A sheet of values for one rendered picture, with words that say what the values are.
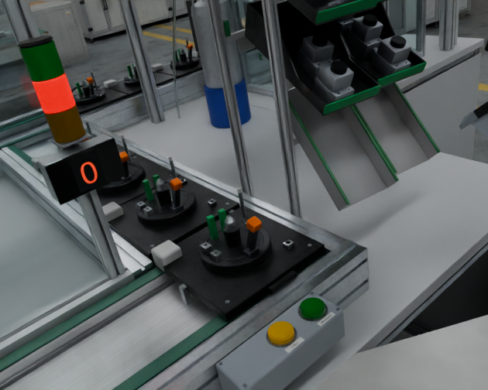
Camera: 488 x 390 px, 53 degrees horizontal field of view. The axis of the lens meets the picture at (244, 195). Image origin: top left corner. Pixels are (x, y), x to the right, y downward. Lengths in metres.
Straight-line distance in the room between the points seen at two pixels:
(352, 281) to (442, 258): 0.22
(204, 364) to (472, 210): 0.73
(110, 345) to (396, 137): 0.74
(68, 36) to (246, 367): 7.65
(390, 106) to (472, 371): 0.60
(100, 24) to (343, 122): 8.84
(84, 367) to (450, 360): 0.60
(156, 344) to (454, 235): 0.66
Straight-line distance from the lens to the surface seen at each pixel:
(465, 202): 1.26
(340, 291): 0.91
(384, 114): 1.16
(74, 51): 8.22
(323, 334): 0.79
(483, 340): 0.92
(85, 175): 0.83
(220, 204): 1.10
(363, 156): 1.05
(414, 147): 1.15
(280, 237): 0.96
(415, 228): 1.15
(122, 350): 0.90
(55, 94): 0.79
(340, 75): 0.90
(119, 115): 2.05
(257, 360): 0.75
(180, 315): 0.92
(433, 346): 0.90
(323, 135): 1.04
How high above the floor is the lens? 1.52
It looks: 29 degrees down
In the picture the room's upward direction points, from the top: 11 degrees counter-clockwise
